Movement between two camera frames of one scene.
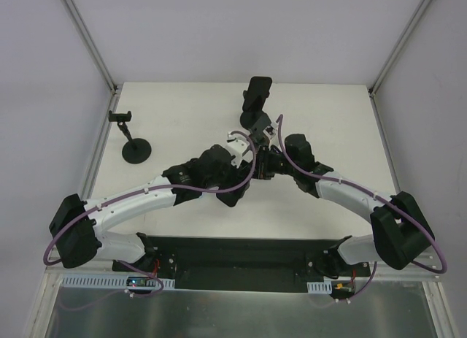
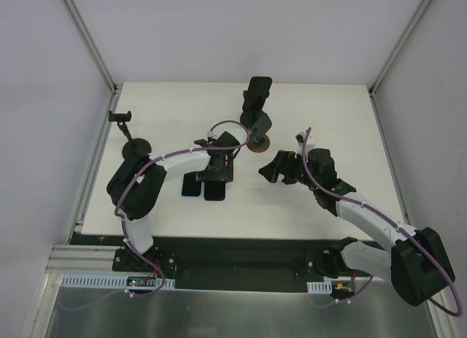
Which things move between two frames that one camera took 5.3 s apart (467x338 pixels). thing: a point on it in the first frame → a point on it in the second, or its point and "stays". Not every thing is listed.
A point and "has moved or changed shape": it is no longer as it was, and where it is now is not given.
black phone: (257, 131) has moved or changed shape
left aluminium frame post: (88, 40) stays
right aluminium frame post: (401, 41) stays
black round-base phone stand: (136, 150) stays
